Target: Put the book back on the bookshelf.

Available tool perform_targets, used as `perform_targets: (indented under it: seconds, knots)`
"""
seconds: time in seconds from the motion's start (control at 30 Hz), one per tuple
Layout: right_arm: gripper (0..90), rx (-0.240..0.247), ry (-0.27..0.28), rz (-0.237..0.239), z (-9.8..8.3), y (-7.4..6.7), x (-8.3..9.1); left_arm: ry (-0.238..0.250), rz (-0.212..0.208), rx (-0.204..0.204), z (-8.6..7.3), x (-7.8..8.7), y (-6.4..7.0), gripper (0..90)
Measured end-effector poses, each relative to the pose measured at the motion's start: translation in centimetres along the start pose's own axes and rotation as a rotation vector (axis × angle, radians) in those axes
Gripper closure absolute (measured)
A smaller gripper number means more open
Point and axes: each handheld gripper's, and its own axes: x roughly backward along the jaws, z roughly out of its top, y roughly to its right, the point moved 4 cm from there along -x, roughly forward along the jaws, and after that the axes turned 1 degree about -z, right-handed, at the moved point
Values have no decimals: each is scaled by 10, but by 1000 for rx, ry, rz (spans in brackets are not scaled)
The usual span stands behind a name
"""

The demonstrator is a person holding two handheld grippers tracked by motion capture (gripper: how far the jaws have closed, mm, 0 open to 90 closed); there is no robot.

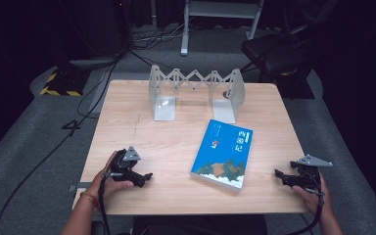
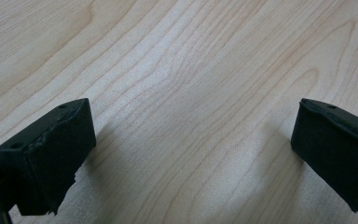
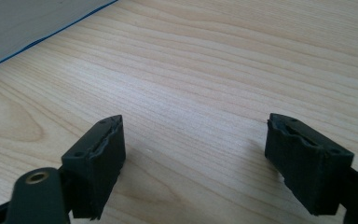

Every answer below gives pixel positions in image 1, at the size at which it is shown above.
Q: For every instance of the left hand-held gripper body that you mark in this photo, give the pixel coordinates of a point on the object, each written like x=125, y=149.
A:
x=122, y=168

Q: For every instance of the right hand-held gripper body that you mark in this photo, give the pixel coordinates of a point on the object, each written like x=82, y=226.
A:
x=308, y=178

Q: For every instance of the grey tape marker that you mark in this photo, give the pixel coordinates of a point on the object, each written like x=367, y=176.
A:
x=80, y=187

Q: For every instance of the blue paperback book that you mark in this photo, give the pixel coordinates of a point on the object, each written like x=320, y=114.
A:
x=223, y=147

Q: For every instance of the black folding chair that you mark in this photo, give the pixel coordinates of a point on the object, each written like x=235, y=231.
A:
x=274, y=52

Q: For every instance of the white expandable metal bookend rack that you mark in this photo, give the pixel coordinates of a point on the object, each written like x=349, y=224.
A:
x=164, y=109

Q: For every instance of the person's dark clothing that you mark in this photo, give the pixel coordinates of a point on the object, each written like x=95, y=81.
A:
x=199, y=225

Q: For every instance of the white metal stand frame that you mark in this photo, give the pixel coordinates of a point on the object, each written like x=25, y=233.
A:
x=185, y=32

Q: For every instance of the yellow black striped base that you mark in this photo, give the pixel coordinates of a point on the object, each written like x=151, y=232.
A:
x=63, y=85

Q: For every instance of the person's left hand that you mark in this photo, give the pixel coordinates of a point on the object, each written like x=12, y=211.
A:
x=106, y=186

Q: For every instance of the person's right hand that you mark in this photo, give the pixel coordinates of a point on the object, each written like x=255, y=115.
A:
x=316, y=200

